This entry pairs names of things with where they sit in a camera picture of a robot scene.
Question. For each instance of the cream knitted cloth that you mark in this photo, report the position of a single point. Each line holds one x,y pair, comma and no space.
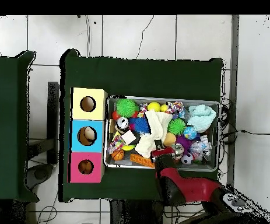
158,123

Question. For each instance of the tan plush toy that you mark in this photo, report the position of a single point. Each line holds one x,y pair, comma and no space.
85,166

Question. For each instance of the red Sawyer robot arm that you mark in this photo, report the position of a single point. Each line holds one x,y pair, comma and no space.
190,189

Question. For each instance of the clear mesh bin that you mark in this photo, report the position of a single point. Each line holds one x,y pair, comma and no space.
204,169

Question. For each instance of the wooden box with three holes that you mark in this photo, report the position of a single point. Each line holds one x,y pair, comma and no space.
96,140

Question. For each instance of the purple bumpy ball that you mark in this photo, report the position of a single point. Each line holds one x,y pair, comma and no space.
183,142

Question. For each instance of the orange plastic block tray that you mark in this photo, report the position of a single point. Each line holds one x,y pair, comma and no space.
140,159

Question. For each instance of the green spiky toy with eyes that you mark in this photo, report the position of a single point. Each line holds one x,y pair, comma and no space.
176,126

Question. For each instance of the small soccer ball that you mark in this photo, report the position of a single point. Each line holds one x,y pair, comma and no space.
187,159

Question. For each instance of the small globe ball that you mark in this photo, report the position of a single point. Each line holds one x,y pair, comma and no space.
190,133

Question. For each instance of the yellow ball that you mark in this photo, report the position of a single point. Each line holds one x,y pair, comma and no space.
153,106

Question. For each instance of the colourful patterned cloth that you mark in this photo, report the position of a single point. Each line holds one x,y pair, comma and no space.
175,107

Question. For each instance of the silver drink can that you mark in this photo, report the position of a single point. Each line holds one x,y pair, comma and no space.
122,123

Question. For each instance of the light blue cloth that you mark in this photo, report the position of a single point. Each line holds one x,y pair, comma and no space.
201,116

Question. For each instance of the dark green table cloth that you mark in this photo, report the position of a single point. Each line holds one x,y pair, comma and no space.
137,77
11,140

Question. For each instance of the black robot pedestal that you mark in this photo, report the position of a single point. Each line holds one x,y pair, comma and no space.
137,214

